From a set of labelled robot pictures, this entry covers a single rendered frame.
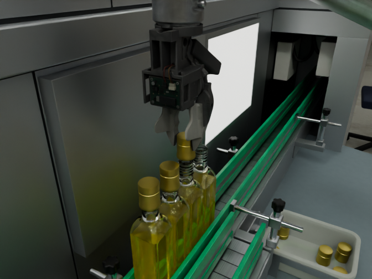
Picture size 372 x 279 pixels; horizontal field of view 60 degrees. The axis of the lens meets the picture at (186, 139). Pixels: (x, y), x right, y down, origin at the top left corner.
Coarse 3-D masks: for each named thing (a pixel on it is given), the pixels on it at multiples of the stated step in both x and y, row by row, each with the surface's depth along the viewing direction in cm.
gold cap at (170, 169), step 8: (160, 168) 54; (168, 168) 54; (176, 168) 54; (160, 176) 55; (168, 176) 54; (176, 176) 54; (160, 184) 56; (168, 184) 54; (176, 184) 55; (168, 192) 55
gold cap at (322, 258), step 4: (320, 248) 84; (324, 248) 84; (328, 248) 84; (320, 252) 83; (324, 252) 83; (328, 252) 83; (332, 252) 83; (320, 256) 84; (324, 256) 83; (328, 256) 83; (316, 260) 86; (320, 260) 84; (324, 260) 83; (328, 260) 83; (320, 264) 84; (324, 264) 84; (328, 264) 84
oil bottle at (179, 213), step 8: (184, 200) 58; (160, 208) 56; (168, 208) 56; (176, 208) 56; (184, 208) 57; (168, 216) 56; (176, 216) 56; (184, 216) 58; (176, 224) 56; (184, 224) 59; (176, 232) 57; (184, 232) 60; (176, 240) 58; (184, 240) 60; (176, 248) 58; (184, 248) 61; (176, 256) 59; (184, 256) 62; (176, 264) 60
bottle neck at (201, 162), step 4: (200, 144) 66; (200, 148) 66; (204, 148) 65; (196, 152) 64; (200, 152) 63; (204, 152) 64; (196, 156) 64; (200, 156) 64; (204, 156) 64; (196, 160) 65; (200, 160) 64; (204, 160) 64; (196, 164) 65; (200, 164) 65; (204, 164) 65; (196, 168) 65; (200, 168) 65; (204, 168) 65
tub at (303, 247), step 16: (304, 224) 91; (320, 224) 89; (288, 240) 92; (304, 240) 92; (320, 240) 90; (336, 240) 88; (352, 240) 85; (288, 256) 78; (304, 256) 87; (352, 256) 80; (336, 272) 74; (352, 272) 74
